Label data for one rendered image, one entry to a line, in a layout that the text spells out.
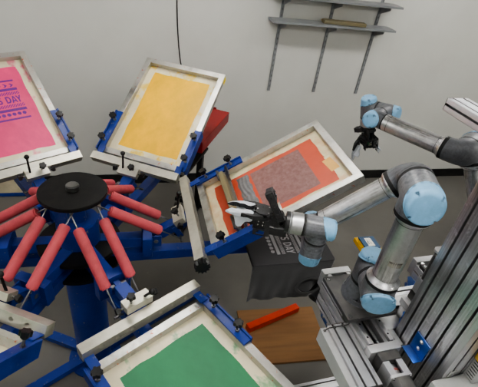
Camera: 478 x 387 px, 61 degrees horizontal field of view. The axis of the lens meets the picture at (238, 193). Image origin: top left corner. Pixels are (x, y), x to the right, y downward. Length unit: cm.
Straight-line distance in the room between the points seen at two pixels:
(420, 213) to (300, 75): 307
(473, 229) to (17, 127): 243
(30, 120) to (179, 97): 94
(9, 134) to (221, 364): 182
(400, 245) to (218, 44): 288
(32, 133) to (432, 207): 227
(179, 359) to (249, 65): 289
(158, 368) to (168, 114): 163
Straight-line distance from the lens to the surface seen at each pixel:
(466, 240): 147
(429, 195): 125
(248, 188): 218
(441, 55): 491
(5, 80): 300
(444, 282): 157
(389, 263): 142
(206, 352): 181
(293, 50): 407
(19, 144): 273
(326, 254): 236
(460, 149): 181
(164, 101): 282
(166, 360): 179
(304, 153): 223
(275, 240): 235
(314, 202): 190
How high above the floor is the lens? 247
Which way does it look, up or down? 35 degrees down
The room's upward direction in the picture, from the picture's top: 8 degrees clockwise
